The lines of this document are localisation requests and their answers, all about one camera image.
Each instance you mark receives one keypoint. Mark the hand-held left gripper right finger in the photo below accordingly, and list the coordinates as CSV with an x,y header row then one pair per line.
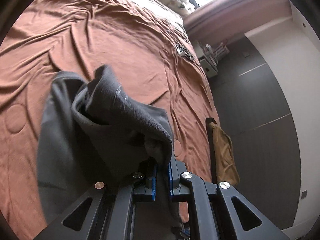
x,y
171,180

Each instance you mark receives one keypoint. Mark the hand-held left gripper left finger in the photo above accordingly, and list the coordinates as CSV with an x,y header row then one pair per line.
x,y
153,180

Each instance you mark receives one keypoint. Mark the grey t-shirt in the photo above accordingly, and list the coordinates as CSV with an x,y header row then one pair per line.
x,y
100,135

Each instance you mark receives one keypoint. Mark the brown folded garment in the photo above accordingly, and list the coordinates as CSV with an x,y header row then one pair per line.
x,y
225,152

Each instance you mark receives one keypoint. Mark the grey wardrobe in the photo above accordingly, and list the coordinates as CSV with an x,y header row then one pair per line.
x,y
262,105

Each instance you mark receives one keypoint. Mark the white nightstand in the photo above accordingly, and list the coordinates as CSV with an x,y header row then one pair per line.
x,y
208,67

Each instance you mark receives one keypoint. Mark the white charger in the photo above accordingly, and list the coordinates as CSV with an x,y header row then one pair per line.
x,y
179,49

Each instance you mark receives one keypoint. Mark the white slatted holder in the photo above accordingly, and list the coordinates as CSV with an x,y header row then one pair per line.
x,y
221,48

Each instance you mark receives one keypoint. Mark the brown blanket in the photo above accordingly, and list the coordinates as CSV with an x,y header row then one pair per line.
x,y
75,42

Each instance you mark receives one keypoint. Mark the pink curtain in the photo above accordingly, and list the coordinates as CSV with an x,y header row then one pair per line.
x,y
237,15

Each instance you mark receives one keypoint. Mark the beige quilt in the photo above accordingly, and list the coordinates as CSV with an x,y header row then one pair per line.
x,y
150,0

